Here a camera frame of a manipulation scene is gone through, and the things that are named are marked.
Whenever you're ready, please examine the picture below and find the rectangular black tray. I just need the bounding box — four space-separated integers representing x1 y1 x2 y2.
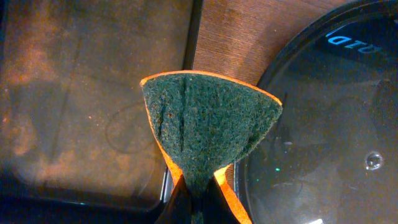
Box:
1 0 201 213

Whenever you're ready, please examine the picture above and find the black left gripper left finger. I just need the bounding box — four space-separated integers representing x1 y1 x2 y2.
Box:
155 175 192 224

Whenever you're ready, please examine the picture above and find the round black tray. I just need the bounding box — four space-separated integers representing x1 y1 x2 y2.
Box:
235 1 397 223

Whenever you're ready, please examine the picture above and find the green and orange sponge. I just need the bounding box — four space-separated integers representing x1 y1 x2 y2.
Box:
140 70 282 223

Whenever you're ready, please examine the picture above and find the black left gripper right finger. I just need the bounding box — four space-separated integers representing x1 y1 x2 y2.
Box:
203 177 239 224

